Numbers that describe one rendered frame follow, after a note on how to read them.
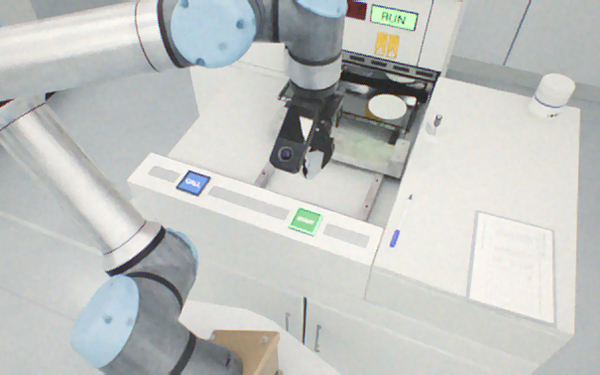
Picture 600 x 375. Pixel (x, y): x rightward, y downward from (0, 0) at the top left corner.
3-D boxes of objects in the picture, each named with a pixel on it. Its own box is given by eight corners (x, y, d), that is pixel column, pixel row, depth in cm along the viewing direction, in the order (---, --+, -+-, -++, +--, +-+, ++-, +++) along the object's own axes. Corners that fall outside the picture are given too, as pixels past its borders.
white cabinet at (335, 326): (255, 216, 212) (238, 69, 149) (468, 291, 188) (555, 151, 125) (180, 344, 174) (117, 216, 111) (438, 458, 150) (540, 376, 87)
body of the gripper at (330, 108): (342, 123, 78) (349, 62, 69) (325, 157, 73) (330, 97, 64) (300, 111, 80) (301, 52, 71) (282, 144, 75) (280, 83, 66)
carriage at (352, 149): (278, 121, 128) (278, 113, 126) (407, 157, 119) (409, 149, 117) (266, 139, 123) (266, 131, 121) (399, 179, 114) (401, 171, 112)
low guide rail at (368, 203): (400, 115, 134) (402, 107, 132) (407, 117, 134) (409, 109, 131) (345, 251, 104) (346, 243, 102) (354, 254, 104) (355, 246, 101)
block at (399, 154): (396, 146, 118) (398, 137, 115) (409, 149, 117) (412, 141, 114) (388, 167, 113) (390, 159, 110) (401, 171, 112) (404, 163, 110)
